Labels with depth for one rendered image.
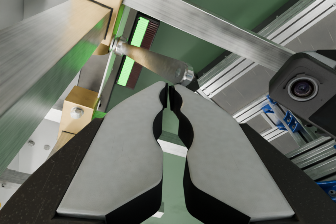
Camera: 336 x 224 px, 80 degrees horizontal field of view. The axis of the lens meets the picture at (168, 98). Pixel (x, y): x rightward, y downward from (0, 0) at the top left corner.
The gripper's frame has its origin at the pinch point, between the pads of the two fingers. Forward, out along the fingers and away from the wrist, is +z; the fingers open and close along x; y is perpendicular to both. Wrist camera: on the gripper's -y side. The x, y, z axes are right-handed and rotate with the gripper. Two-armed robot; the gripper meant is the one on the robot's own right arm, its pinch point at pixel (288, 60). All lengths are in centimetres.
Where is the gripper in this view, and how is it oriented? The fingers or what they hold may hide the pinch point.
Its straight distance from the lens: 36.5
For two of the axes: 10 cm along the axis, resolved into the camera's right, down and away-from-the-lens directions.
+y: 9.2, 3.3, 2.3
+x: 4.0, -7.6, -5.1
